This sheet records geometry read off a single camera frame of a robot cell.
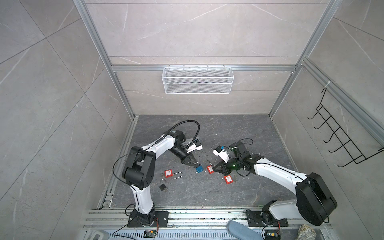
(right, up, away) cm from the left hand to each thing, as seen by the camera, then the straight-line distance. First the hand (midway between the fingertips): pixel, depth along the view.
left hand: (195, 162), depth 84 cm
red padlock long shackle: (-16, -8, +4) cm, 18 cm away
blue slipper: (+22, -28, -16) cm, 39 cm away
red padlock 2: (+19, -10, +2) cm, 22 cm away
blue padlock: (+2, -3, -2) cm, 4 cm away
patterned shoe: (+50, -28, -16) cm, 60 cm away
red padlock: (+9, -5, +4) cm, 11 cm away
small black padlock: (-19, -14, 0) cm, 23 cm away
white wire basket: (+2, +53, +17) cm, 55 cm away
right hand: (+10, -3, -2) cm, 11 cm away
